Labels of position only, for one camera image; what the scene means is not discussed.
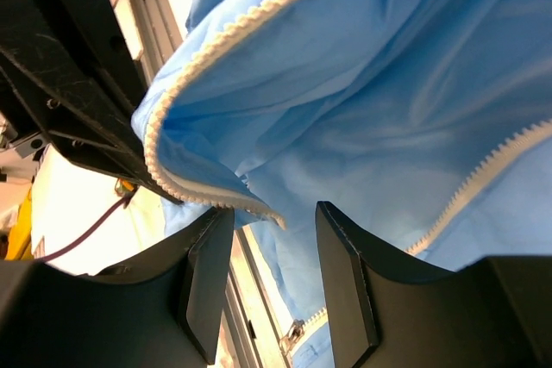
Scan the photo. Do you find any yellow object in background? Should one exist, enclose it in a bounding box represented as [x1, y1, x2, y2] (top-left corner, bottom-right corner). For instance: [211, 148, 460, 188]
[1, 186, 34, 260]

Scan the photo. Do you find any light blue hooded jacket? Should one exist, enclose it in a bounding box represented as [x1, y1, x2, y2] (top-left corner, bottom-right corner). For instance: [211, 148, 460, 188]
[131, 0, 551, 367]

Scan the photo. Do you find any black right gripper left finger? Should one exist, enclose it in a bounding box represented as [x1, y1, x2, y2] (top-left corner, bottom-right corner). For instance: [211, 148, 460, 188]
[95, 208, 235, 365]

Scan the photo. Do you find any aluminium front rail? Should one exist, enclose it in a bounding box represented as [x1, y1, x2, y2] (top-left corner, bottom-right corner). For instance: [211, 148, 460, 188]
[121, 0, 293, 367]

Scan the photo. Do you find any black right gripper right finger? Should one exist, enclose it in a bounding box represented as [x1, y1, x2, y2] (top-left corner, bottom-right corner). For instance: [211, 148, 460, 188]
[316, 202, 483, 367]

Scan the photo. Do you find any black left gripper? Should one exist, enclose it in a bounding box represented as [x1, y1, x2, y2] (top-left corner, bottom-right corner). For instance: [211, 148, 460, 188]
[1, 0, 181, 205]

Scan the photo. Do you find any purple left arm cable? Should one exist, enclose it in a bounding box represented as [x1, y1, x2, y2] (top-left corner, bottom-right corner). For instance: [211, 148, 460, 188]
[41, 193, 135, 262]

